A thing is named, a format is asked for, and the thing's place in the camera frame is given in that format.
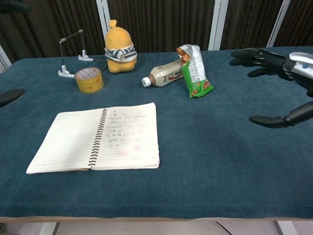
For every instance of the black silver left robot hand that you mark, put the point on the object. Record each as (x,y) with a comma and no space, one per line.
(11,95)

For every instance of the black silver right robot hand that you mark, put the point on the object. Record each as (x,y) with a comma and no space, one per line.
(297,64)

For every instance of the yellow packing tape roll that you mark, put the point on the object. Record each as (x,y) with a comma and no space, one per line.
(90,83)

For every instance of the green silver snack bag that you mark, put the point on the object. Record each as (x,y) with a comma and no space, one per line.
(195,73)

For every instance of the yellow plush toy striped scarf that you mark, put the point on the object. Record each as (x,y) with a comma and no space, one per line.
(118,41)

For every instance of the dark teal felt table cloth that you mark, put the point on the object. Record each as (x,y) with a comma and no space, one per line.
(220,159)

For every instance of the milk tea plastic bottle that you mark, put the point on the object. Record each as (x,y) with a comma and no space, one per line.
(163,73)

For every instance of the dark brown pleated curtain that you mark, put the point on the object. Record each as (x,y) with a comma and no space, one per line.
(159,19)

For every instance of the white aluminium frame post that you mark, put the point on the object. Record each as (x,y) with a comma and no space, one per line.
(101,14)
(4,60)
(278,22)
(217,24)

